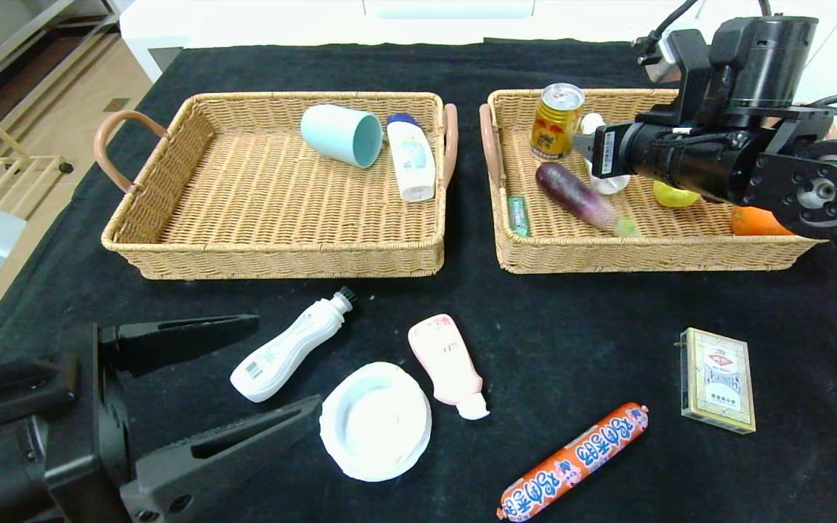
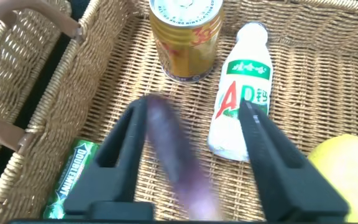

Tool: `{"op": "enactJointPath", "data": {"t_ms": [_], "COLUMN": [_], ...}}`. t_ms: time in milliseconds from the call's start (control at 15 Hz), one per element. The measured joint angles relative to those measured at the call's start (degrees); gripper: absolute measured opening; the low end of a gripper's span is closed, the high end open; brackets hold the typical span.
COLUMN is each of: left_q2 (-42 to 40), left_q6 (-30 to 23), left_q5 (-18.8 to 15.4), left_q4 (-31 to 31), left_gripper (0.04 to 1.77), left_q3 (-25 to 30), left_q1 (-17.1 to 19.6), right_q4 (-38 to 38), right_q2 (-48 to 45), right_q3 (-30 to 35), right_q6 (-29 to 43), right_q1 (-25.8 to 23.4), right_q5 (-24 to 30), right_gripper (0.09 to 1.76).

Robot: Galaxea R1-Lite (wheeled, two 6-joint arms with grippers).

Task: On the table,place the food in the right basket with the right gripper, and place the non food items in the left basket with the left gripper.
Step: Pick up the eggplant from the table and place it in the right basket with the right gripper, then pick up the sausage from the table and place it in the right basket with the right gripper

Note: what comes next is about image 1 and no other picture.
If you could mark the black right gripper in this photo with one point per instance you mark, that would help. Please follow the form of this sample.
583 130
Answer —
608 151

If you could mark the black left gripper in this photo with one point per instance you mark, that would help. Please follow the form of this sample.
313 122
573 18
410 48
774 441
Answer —
89 421

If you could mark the purple eggplant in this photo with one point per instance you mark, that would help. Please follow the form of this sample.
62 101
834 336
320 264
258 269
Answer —
575 195

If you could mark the white bottle black brush tip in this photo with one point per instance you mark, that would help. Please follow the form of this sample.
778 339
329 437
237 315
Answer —
284 352

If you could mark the white round plastic plate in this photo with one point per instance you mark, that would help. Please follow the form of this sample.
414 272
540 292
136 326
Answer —
375 421

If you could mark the playing card box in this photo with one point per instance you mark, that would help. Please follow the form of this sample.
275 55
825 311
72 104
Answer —
716 381

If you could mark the orange sausage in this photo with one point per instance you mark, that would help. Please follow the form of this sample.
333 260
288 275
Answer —
578 457

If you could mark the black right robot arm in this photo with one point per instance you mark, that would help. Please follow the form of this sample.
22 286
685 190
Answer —
767 58

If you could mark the wicker basket holding fruit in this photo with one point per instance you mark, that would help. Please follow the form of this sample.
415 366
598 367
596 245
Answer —
571 247

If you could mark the wicker basket holding teal cup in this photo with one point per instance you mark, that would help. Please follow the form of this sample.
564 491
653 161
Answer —
266 196

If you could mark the gold drink can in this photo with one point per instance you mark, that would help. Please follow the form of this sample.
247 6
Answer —
555 129

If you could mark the white milk bottle green label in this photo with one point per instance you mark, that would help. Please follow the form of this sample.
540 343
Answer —
607 185

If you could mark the small green gum pack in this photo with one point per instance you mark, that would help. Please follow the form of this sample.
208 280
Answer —
518 216

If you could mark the yellow lemon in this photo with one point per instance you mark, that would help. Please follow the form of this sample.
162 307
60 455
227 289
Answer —
673 196

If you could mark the white lotion bottle blue cap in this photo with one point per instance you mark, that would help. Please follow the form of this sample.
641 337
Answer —
411 161

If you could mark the orange fruit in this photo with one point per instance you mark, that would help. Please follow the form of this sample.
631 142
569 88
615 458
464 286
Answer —
753 224

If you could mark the black tablecloth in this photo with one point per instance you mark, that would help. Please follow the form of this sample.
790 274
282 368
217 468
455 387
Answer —
404 290

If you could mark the teal plastic cup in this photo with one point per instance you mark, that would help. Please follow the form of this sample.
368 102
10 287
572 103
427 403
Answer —
338 133

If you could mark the pink tube white cap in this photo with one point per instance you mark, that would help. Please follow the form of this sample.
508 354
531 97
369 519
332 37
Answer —
446 359

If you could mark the cream wooden rack on wheels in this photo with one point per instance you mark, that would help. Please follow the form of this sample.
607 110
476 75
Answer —
33 161

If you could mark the brass floor socket plate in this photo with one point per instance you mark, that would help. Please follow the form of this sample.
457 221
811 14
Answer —
118 105

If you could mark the white low bench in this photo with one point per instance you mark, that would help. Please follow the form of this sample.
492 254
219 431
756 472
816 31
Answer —
164 29

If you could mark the grey metal shelf unit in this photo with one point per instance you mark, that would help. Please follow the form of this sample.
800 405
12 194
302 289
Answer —
11 36

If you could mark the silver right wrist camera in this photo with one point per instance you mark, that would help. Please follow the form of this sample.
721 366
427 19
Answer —
669 58

